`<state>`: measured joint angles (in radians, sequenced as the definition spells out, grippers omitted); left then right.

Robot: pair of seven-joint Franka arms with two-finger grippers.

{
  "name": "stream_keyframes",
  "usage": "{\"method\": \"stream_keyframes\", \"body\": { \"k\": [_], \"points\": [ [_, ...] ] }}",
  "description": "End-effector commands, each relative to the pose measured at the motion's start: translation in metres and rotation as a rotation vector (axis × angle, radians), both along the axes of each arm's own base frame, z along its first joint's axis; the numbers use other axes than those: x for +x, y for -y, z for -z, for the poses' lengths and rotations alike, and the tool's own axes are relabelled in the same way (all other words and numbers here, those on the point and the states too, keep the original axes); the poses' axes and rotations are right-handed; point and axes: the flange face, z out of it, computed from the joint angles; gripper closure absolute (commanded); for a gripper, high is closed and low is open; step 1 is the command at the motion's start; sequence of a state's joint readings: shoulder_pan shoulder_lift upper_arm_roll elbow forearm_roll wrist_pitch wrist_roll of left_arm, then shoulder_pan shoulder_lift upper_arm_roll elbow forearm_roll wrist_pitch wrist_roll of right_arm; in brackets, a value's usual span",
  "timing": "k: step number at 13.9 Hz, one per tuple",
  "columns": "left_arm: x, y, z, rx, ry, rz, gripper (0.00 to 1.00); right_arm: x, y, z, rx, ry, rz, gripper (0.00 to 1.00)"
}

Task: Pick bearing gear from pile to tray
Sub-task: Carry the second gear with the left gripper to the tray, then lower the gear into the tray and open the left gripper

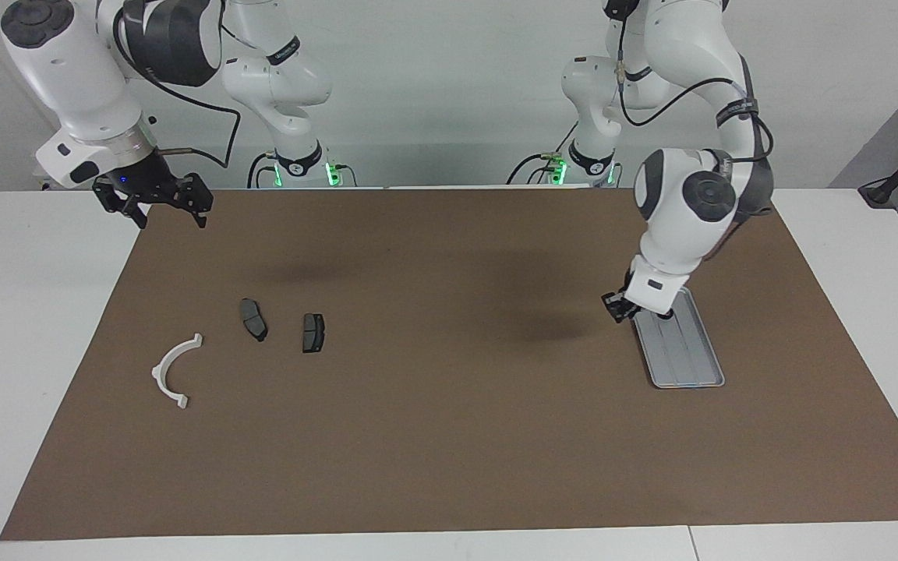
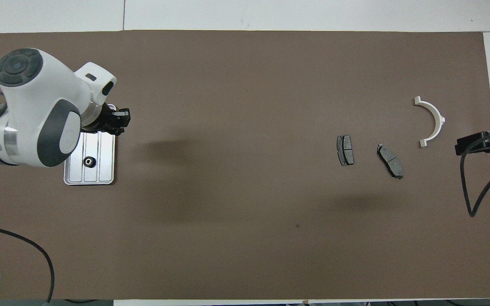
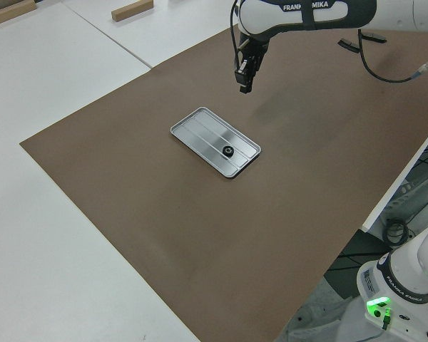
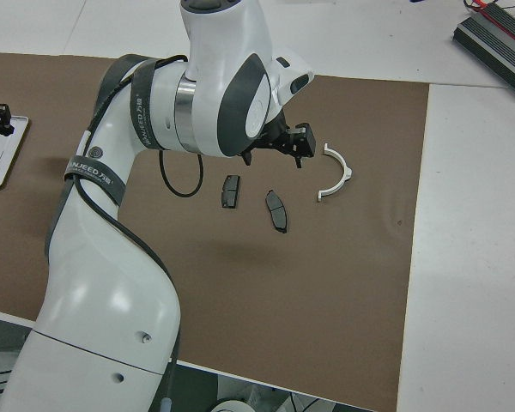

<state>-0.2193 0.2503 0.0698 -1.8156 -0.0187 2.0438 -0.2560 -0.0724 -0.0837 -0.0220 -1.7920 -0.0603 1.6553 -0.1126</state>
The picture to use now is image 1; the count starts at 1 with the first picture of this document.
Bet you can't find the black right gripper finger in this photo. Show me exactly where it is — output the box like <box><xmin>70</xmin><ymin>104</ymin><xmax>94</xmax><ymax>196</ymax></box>
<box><xmin>102</xmin><ymin>199</ymin><xmax>148</xmax><ymax>228</ymax></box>
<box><xmin>180</xmin><ymin>173</ymin><xmax>214</xmax><ymax>229</ymax></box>

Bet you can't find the silver metal ribbed tray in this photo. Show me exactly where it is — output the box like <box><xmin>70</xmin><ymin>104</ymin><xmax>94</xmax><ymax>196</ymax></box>
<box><xmin>625</xmin><ymin>286</ymin><xmax>726</xmax><ymax>389</ymax></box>

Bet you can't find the elongated dark brake pad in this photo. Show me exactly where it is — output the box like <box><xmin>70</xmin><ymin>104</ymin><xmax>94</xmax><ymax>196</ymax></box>
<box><xmin>240</xmin><ymin>298</ymin><xmax>269</xmax><ymax>342</ymax></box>

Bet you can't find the rectangular dark brake pad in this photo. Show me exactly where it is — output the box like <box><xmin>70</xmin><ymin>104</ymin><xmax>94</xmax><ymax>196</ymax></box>
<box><xmin>302</xmin><ymin>313</ymin><xmax>327</xmax><ymax>354</ymax></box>

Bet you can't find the brown table mat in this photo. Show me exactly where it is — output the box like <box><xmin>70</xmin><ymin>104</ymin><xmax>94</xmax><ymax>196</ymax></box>
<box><xmin>0</xmin><ymin>187</ymin><xmax>898</xmax><ymax>541</ymax></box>

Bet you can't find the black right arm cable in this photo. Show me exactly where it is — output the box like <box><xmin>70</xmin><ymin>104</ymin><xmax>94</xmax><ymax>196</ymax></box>
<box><xmin>112</xmin><ymin>0</ymin><xmax>242</xmax><ymax>168</ymax></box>

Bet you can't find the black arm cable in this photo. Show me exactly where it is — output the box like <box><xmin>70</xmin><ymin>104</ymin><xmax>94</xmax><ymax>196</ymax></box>
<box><xmin>112</xmin><ymin>0</ymin><xmax>242</xmax><ymax>168</ymax></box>
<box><xmin>613</xmin><ymin>0</ymin><xmax>776</xmax><ymax>166</ymax></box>

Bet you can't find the black base cable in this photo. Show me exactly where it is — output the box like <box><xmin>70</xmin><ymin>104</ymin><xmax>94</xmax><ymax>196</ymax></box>
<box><xmin>506</xmin><ymin>148</ymin><xmax>578</xmax><ymax>185</ymax></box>

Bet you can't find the white half-ring clamp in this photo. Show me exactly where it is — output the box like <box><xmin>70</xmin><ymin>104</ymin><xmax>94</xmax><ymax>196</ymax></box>
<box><xmin>151</xmin><ymin>333</ymin><xmax>204</xmax><ymax>410</ymax></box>

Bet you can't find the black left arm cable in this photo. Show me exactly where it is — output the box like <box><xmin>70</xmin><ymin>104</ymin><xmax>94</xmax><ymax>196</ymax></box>
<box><xmin>613</xmin><ymin>0</ymin><xmax>776</xmax><ymax>166</ymax></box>

